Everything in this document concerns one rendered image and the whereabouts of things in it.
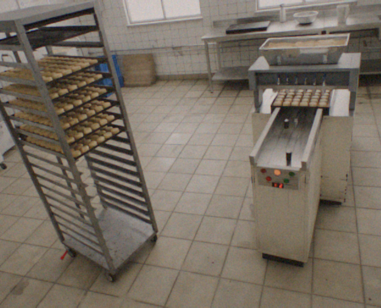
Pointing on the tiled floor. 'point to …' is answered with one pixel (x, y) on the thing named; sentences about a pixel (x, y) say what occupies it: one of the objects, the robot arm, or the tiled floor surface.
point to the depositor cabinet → (343, 150)
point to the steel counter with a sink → (369, 11)
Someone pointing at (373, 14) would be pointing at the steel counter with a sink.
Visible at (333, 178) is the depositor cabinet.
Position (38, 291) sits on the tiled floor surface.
